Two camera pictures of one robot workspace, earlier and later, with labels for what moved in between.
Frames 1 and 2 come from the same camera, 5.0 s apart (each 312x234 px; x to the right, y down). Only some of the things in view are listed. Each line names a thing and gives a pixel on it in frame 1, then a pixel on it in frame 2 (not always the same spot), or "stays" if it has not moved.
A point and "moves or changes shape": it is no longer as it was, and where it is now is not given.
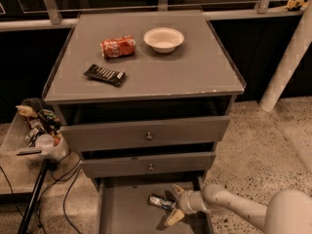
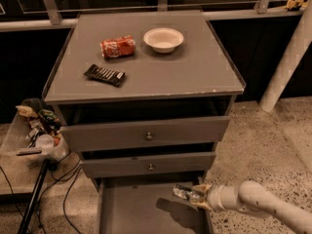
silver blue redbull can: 168,202 moves or changes shape
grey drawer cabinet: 143,97 stays
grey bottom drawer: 125,208 stays
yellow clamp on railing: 295,3 stays
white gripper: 185,201 to 214,197
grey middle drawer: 112,167 stays
